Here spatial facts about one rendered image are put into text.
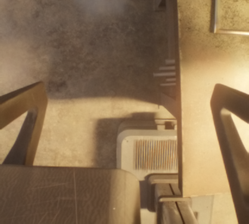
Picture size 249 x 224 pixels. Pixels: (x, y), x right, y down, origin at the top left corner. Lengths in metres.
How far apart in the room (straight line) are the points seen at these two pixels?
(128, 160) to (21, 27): 0.98
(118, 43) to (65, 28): 0.32
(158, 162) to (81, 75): 0.65
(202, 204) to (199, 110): 0.91
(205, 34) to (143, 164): 0.82
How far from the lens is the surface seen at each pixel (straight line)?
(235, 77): 0.50
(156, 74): 1.10
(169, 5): 1.18
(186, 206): 1.05
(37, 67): 1.42
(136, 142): 1.13
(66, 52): 1.37
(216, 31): 0.48
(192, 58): 0.47
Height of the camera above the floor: 1.33
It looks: 83 degrees down
